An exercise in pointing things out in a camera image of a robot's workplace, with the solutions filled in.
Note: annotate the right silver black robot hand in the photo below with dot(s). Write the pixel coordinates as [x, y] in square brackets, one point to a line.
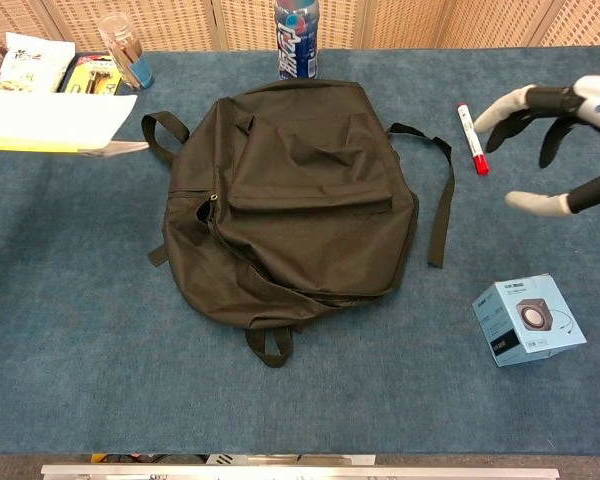
[597, 100]

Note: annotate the blue drink bottle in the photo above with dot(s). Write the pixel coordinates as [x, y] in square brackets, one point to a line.
[296, 45]

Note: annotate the white snack bag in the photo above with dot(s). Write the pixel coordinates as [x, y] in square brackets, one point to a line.
[32, 65]

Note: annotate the aluminium profile rail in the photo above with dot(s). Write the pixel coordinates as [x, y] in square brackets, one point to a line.
[300, 472]

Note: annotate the black fabric backpack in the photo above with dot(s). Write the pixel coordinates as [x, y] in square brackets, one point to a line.
[300, 235]

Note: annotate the beige wicker folding screen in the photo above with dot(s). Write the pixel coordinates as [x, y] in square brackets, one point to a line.
[190, 22]

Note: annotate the white and yellow envelope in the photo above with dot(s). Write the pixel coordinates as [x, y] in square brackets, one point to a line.
[50, 117]

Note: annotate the yellow razor blister pack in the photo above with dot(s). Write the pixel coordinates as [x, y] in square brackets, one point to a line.
[92, 77]

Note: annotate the clear plastic cup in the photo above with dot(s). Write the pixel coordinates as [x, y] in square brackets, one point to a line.
[127, 55]

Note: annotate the light blue speaker box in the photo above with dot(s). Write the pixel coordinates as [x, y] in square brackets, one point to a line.
[525, 320]

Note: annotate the red white marker pen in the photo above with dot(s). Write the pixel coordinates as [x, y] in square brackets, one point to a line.
[472, 140]

